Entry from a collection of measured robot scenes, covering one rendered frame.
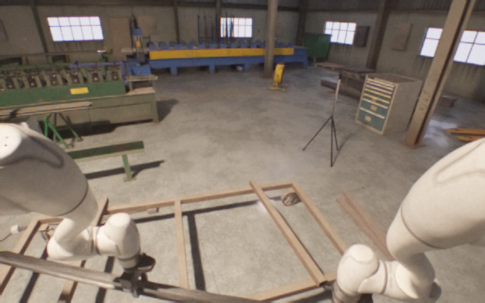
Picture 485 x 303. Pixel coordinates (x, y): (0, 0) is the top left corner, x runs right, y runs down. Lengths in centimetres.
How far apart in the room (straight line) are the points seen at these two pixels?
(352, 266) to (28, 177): 80
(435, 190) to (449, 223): 5
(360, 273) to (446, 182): 53
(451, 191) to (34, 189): 56
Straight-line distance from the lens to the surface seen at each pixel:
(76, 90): 504
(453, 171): 39
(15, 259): 158
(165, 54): 929
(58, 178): 47
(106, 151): 338
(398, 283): 89
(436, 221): 42
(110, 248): 97
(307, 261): 198
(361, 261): 84
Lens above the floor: 189
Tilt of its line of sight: 29 degrees down
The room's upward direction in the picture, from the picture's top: 2 degrees clockwise
